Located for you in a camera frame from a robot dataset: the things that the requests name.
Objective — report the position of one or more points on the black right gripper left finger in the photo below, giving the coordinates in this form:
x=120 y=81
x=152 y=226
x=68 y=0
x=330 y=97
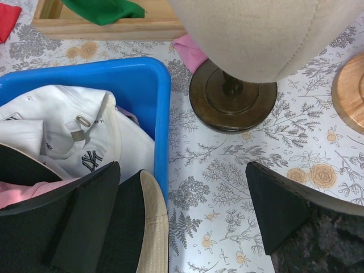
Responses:
x=79 y=238

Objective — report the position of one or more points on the black bucket hat beige brim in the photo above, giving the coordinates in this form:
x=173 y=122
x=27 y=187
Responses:
x=137 y=235

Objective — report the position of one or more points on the blue plastic bin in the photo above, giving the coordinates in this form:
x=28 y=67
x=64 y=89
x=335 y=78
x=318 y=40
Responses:
x=141 y=85

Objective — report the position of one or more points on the red cloth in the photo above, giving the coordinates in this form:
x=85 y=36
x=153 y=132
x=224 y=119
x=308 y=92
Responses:
x=8 y=18

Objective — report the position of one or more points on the beige mannequin head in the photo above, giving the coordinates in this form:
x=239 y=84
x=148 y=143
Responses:
x=264 y=41

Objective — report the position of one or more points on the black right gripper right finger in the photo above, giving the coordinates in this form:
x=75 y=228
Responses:
x=279 y=211

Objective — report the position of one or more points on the wooden clothes rack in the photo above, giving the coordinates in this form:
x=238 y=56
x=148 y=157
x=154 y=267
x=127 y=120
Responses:
x=55 y=21

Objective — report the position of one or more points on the white baseball cap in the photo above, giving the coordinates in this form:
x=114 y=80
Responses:
x=75 y=130

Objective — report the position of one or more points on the pink t-shirt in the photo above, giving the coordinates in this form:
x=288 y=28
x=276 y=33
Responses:
x=190 y=53

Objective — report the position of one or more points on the pink cap in bin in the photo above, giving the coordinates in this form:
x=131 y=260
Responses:
x=12 y=193

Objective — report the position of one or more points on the green tank top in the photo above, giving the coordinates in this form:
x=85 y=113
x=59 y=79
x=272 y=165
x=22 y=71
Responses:
x=103 y=12

